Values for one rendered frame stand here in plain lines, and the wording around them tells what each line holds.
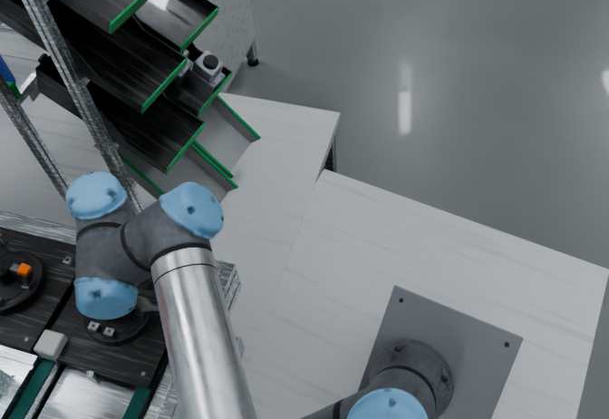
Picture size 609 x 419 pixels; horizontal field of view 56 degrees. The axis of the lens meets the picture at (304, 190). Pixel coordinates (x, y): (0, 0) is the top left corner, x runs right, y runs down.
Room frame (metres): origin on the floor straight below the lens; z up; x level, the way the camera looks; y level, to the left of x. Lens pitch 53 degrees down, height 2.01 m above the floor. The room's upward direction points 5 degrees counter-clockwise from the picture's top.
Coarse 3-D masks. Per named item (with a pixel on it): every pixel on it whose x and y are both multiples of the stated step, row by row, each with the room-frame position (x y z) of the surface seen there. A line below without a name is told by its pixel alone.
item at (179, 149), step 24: (48, 72) 0.84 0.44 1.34; (48, 96) 0.82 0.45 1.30; (96, 96) 0.84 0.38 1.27; (120, 120) 0.80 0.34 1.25; (144, 120) 0.80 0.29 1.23; (168, 120) 0.81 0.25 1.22; (192, 120) 0.82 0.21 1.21; (120, 144) 0.75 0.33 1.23; (144, 144) 0.75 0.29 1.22; (168, 144) 0.76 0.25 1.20; (168, 168) 0.70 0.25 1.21
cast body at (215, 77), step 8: (200, 56) 0.93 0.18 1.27; (208, 56) 0.92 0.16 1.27; (192, 64) 0.94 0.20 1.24; (200, 64) 0.91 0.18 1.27; (208, 64) 0.90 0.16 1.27; (216, 64) 0.91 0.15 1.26; (192, 72) 0.92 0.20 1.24; (200, 72) 0.90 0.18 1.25; (208, 72) 0.90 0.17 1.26; (216, 72) 0.90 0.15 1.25; (192, 80) 0.92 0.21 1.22; (200, 80) 0.91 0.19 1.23; (208, 80) 0.89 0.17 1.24; (216, 80) 0.91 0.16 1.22; (208, 88) 0.90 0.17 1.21; (216, 88) 0.90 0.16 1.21
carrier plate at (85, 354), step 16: (64, 320) 0.53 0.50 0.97; (80, 320) 0.53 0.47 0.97; (160, 320) 0.51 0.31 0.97; (80, 336) 0.49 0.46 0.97; (144, 336) 0.48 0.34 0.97; (160, 336) 0.48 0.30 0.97; (64, 352) 0.46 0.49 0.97; (80, 352) 0.46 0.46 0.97; (96, 352) 0.46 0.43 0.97; (112, 352) 0.45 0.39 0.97; (128, 352) 0.45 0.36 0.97; (144, 352) 0.45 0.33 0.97; (160, 352) 0.44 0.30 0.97; (80, 368) 0.43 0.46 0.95; (96, 368) 0.42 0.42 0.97; (112, 368) 0.42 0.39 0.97; (128, 368) 0.42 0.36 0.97; (144, 368) 0.42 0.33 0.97; (144, 384) 0.39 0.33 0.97
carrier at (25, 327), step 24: (0, 240) 0.69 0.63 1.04; (24, 240) 0.73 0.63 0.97; (48, 240) 0.73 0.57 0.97; (0, 264) 0.63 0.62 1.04; (48, 264) 0.67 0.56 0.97; (72, 264) 0.66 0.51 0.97; (0, 288) 0.60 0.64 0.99; (24, 288) 0.60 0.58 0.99; (48, 288) 0.61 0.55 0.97; (0, 312) 0.56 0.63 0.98; (24, 312) 0.56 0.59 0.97; (48, 312) 0.55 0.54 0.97; (0, 336) 0.51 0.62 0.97; (24, 336) 0.50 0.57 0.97
